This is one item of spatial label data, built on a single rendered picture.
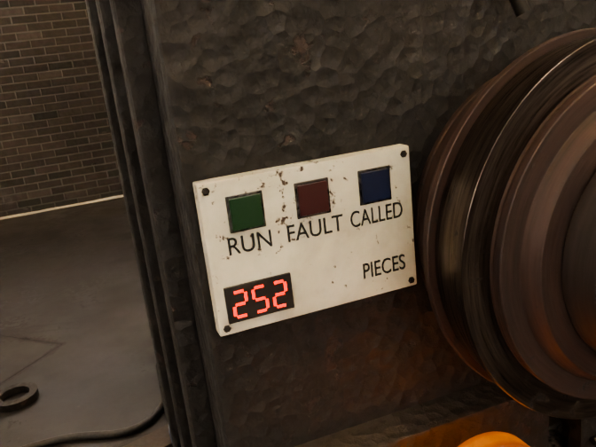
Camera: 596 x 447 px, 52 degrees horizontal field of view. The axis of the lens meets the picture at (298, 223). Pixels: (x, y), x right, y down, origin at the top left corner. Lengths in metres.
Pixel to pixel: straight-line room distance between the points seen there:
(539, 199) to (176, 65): 0.40
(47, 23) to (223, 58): 5.96
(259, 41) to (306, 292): 0.29
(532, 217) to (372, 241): 0.19
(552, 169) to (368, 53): 0.24
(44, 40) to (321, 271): 6.00
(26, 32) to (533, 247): 6.18
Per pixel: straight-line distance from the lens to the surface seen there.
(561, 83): 0.70
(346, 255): 0.74
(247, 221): 0.68
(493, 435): 0.81
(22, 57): 6.61
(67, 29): 6.62
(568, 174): 0.67
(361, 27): 0.74
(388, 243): 0.77
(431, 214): 0.70
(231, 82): 0.68
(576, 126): 0.70
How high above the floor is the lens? 1.37
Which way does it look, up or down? 17 degrees down
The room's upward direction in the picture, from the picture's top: 7 degrees counter-clockwise
